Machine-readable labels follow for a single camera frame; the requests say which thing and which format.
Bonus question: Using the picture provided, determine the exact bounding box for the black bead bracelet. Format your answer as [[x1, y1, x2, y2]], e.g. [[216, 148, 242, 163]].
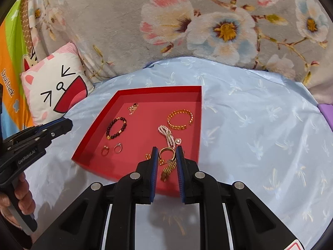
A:
[[106, 117, 128, 140]]

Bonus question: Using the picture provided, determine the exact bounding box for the purple cloth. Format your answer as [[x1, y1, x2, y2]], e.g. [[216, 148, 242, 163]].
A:
[[318, 103, 333, 129]]

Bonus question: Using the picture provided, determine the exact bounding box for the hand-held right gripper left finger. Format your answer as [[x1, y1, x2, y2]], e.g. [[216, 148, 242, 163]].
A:
[[31, 146, 159, 250]]

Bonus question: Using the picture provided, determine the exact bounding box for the gold open bangle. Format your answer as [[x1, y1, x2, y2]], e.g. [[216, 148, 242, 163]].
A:
[[167, 109, 194, 130]]

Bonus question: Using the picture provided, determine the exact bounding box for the person's left hand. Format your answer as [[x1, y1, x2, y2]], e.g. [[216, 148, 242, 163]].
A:
[[0, 174, 36, 226]]

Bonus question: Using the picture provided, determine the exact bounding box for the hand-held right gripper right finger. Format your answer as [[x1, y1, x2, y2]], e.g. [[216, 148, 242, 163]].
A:
[[176, 146, 307, 250]]

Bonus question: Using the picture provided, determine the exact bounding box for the light blue bed sheet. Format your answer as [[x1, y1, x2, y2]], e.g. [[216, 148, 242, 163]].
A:
[[23, 56, 333, 250]]

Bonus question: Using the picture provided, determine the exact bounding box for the gold wrist watch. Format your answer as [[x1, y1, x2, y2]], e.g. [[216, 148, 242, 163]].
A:
[[159, 147, 178, 182]]

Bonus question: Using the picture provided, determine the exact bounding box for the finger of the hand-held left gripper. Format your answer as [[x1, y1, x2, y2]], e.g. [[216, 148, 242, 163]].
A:
[[35, 117, 67, 134], [39, 119, 74, 147]]

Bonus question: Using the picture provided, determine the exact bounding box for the grey floral blanket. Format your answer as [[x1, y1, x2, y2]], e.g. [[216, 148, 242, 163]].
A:
[[25, 0, 333, 105]]

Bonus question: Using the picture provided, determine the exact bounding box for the white pearl bracelet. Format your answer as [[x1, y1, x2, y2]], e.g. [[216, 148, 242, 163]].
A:
[[158, 125, 178, 148]]

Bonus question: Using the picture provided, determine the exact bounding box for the red cardboard box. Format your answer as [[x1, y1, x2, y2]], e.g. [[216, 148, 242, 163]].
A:
[[71, 85, 203, 197]]

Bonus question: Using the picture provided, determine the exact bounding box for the colourful striped cartoon sheet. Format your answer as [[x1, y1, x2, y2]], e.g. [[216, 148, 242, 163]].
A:
[[0, 0, 39, 132]]

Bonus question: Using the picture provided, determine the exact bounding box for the cartoon cat face pillow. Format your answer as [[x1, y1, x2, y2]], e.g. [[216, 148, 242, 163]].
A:
[[20, 42, 94, 126]]

